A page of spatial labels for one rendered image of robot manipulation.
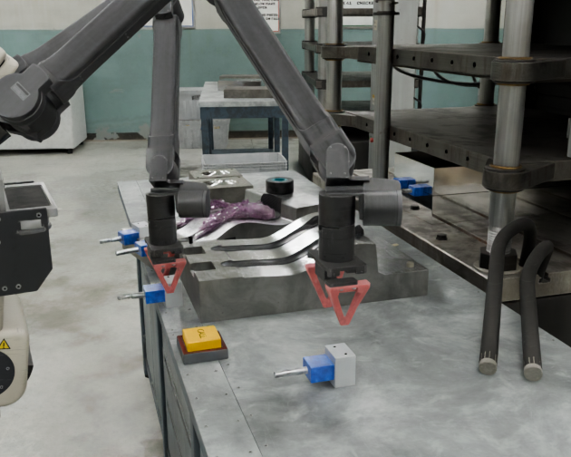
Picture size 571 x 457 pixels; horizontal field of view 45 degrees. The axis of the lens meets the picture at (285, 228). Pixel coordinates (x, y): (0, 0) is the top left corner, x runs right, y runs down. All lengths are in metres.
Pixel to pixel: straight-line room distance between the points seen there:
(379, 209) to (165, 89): 0.63
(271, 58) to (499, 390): 0.65
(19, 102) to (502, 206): 1.10
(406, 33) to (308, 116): 4.62
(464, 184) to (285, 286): 0.91
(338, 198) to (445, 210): 1.13
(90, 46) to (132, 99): 7.47
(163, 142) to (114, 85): 7.25
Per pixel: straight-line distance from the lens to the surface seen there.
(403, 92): 5.73
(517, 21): 1.69
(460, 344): 1.35
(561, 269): 1.86
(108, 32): 1.22
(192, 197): 1.40
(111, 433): 2.61
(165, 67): 1.54
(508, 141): 1.71
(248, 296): 1.41
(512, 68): 1.67
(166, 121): 1.48
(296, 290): 1.43
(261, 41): 1.17
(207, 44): 8.57
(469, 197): 2.20
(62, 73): 1.20
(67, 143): 8.00
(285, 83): 1.13
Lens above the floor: 1.37
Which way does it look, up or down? 16 degrees down
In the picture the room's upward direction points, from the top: straight up
